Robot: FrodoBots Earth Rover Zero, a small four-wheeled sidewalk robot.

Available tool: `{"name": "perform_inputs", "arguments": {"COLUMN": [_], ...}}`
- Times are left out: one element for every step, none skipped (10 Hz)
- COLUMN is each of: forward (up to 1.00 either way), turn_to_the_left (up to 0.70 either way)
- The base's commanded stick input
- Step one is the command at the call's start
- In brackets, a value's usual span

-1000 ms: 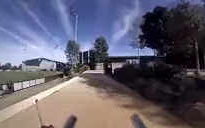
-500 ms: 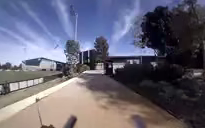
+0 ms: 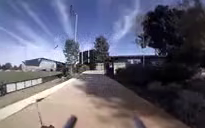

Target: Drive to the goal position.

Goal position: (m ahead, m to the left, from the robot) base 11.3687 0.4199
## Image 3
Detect dark conical tree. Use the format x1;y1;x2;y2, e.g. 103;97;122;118
93;35;111;64

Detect green bushes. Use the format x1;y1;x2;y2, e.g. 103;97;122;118
74;63;91;74

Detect dark flat-roofed building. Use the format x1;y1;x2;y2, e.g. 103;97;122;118
78;49;168;76

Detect slender tree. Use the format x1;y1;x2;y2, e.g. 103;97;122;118
62;39;81;76

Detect tan concrete path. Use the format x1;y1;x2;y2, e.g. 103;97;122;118
0;69;191;128

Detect tall light pole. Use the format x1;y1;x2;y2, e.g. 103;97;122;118
73;12;79;44

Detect pale building with dark roof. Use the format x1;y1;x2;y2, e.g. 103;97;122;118
21;57;67;72

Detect robot's own part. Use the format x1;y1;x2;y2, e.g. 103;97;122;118
133;114;147;128
62;114;78;128

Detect large dark tree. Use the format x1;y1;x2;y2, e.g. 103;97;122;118
134;0;205;68

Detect dark bushes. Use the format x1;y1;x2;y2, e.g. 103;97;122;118
114;61;205;128

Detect white panel fence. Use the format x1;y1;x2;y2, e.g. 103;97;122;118
0;73;63;98

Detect green grass field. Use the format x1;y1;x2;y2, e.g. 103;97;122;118
0;70;63;86

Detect grass strip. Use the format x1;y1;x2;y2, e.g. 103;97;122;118
0;77;66;114

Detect distant row of trees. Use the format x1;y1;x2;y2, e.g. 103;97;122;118
0;61;23;71

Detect pale concrete kerb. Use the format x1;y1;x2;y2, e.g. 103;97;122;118
0;77;78;128

